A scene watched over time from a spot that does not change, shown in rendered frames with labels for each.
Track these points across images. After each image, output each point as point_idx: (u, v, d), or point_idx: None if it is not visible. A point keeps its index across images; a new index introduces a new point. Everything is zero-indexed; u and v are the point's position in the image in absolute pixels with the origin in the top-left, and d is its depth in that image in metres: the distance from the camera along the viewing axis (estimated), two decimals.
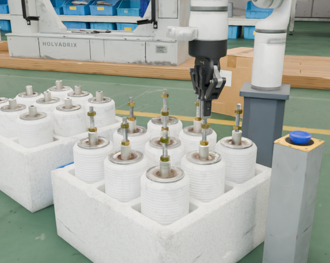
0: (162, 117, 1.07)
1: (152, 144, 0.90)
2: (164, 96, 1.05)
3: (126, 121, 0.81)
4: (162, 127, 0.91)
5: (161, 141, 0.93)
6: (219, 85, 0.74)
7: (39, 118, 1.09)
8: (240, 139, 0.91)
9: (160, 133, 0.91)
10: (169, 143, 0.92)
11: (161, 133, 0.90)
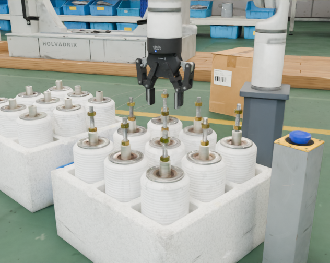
0: (162, 117, 1.07)
1: (152, 144, 0.90)
2: (164, 96, 1.05)
3: (126, 121, 0.81)
4: (162, 127, 0.91)
5: (161, 141, 0.93)
6: (138, 63, 0.89)
7: (39, 118, 1.09)
8: (240, 139, 0.91)
9: (160, 133, 0.91)
10: (169, 143, 0.92)
11: (161, 133, 0.90)
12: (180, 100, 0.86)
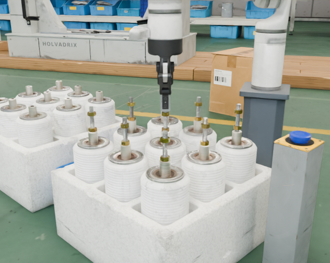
0: (162, 117, 1.07)
1: (175, 138, 0.94)
2: None
3: (126, 121, 0.81)
4: (167, 127, 0.91)
5: (169, 143, 0.92)
6: (165, 80, 0.81)
7: (39, 118, 1.09)
8: (240, 139, 0.91)
9: (169, 132, 0.92)
10: (160, 143, 0.92)
11: None
12: None
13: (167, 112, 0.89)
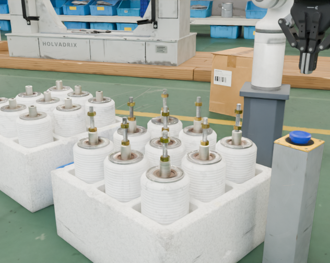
0: (162, 117, 1.07)
1: (175, 138, 0.94)
2: (164, 96, 1.05)
3: (126, 121, 0.81)
4: (167, 127, 0.91)
5: (169, 143, 0.92)
6: (283, 26, 0.72)
7: (39, 118, 1.09)
8: (240, 139, 0.91)
9: (169, 132, 0.92)
10: (160, 143, 0.92)
11: (168, 131, 0.92)
12: (313, 63, 0.70)
13: (167, 112, 0.89)
